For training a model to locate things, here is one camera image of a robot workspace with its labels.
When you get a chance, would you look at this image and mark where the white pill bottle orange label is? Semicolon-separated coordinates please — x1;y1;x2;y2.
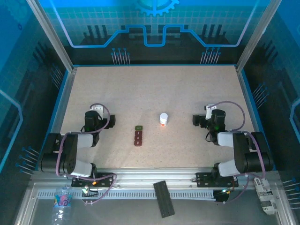
159;112;169;128

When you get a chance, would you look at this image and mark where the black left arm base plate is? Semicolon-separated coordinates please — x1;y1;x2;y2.
71;172;115;188

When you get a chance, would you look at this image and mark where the black ridged bar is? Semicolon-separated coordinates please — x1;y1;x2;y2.
153;180;176;219

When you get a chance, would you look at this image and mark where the slotted grey cable duct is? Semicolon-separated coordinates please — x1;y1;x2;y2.
37;189;215;200

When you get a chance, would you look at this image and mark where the clear plastic water bottle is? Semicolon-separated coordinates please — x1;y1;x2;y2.
52;186;72;223

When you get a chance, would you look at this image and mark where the white labelled box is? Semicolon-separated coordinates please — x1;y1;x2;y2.
253;176;278;215

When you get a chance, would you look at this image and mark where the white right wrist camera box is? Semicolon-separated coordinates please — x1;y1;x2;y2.
203;104;215;120

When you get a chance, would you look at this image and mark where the aluminium mounting rail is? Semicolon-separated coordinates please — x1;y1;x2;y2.
30;166;281;189

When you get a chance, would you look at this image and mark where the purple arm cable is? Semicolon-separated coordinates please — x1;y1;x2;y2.
207;100;267;205
56;103;118;206

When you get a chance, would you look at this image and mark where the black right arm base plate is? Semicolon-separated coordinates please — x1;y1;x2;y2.
195;172;239;188

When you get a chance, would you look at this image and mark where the aluminium frame post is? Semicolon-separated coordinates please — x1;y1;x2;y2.
235;0;283;73
25;0;78;72

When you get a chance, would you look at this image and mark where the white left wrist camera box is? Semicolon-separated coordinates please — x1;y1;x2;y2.
90;105;104;116

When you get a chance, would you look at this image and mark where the black connector board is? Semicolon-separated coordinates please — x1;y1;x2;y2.
212;188;230;204

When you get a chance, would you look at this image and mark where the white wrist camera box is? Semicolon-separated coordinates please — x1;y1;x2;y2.
203;104;215;120
90;105;104;116

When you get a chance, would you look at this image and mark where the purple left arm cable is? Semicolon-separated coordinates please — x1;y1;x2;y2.
56;103;118;206

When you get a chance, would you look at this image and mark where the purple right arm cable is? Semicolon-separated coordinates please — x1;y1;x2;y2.
207;100;267;205

